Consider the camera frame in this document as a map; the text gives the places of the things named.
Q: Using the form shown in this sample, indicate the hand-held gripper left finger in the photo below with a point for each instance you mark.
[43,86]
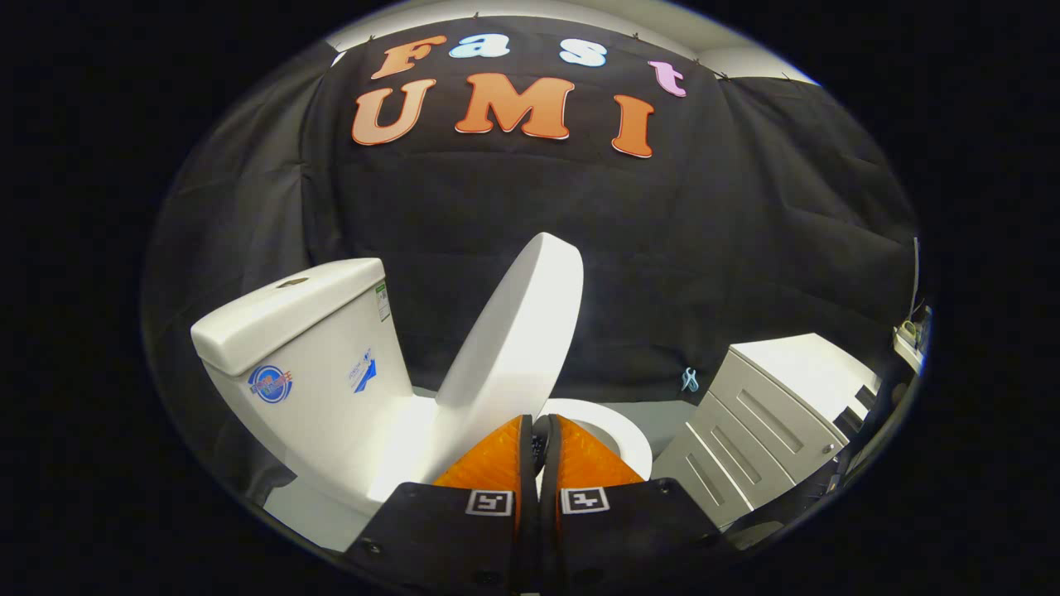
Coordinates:
[447,538]

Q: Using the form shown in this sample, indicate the thin black curved pole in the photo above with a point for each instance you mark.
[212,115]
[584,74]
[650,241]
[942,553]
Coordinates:
[917,277]

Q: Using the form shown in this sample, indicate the black backdrop cloth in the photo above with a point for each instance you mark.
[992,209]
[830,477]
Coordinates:
[662,248]

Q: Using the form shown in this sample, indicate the white drawer cabinet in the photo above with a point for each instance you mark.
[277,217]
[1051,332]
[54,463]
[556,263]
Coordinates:
[795,372]

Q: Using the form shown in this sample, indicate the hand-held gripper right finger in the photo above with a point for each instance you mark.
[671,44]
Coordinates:
[629,538]

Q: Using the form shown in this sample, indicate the white ceramic toilet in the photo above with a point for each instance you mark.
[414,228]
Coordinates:
[315,348]

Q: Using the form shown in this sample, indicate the white toilet seat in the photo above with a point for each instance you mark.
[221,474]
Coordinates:
[623,430]

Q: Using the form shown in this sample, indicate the black round lid lifter tab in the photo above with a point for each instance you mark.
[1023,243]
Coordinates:
[540,443]

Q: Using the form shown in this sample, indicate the white toilet lid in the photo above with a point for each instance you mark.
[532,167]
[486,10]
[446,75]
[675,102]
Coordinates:
[513,348]

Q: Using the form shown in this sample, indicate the white wall shelf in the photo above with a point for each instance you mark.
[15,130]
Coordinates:
[909,346]

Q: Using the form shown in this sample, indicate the light blue clip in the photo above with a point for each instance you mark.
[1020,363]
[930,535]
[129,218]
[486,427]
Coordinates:
[689,379]

